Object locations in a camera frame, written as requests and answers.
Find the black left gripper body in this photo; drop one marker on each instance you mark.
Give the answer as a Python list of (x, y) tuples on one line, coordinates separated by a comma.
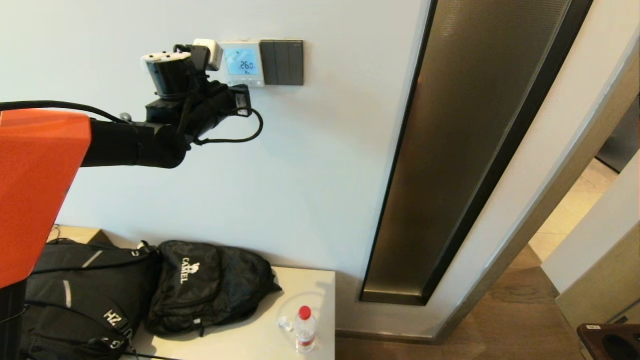
[(207, 107)]

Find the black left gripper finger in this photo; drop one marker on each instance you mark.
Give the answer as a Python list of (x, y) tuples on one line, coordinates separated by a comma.
[(241, 92), (241, 108)]

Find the white wall thermostat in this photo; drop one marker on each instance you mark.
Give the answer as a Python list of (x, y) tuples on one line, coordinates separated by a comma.
[(245, 64)]

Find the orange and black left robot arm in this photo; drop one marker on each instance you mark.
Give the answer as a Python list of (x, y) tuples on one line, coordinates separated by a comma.
[(40, 190)]

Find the black Camel backpack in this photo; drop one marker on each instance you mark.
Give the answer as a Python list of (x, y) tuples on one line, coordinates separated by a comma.
[(200, 285)]

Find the light wooden desk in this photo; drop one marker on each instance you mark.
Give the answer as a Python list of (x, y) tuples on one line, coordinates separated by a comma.
[(80, 234)]

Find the beige cabinet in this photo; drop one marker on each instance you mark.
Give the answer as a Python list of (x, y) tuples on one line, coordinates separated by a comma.
[(300, 290)]

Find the crumpled clear plastic wrapper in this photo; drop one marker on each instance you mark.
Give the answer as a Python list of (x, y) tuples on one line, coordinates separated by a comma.
[(285, 324)]

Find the black backpack with HZ print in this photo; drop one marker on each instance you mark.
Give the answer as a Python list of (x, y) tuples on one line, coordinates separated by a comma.
[(95, 300)]

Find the clear water bottle red cap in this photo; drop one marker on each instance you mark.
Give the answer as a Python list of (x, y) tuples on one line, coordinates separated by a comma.
[(305, 332)]

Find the brown skirting board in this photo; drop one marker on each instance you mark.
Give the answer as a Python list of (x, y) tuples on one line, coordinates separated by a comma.
[(385, 337)]

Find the dark grey cabinet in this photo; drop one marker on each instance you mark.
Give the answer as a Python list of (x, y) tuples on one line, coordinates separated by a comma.
[(622, 140)]

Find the light wooden cabinet side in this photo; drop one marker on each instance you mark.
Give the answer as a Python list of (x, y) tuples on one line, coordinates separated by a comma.
[(600, 290)]

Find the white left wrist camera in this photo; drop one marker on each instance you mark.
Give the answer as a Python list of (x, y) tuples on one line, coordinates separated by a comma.
[(209, 54)]

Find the grey wall light switch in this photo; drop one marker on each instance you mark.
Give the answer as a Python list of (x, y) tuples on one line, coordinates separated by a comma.
[(283, 63)]

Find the taupe door frame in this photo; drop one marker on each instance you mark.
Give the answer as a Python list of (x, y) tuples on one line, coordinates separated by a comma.
[(550, 200)]

